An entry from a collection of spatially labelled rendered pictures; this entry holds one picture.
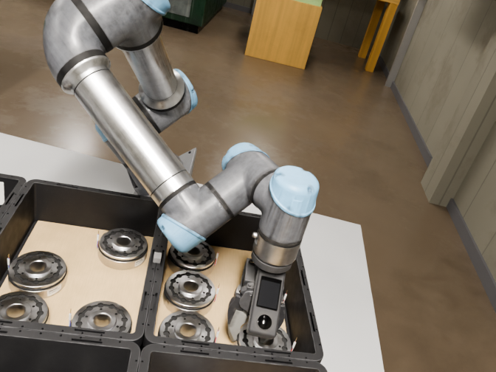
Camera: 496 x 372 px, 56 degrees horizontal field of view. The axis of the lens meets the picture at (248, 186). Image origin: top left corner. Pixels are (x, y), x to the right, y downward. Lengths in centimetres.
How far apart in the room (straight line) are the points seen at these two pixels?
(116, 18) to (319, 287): 85
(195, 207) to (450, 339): 195
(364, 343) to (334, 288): 19
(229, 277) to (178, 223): 33
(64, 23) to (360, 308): 97
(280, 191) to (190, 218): 16
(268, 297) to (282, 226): 13
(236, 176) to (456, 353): 189
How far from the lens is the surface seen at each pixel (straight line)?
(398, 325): 245
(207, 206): 76
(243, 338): 91
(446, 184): 360
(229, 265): 109
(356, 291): 137
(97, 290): 100
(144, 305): 85
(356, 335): 125
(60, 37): 87
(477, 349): 260
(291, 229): 73
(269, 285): 80
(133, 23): 89
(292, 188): 69
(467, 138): 347
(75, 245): 109
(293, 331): 98
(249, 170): 77
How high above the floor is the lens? 154
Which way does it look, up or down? 30 degrees down
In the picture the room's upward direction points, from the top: 15 degrees clockwise
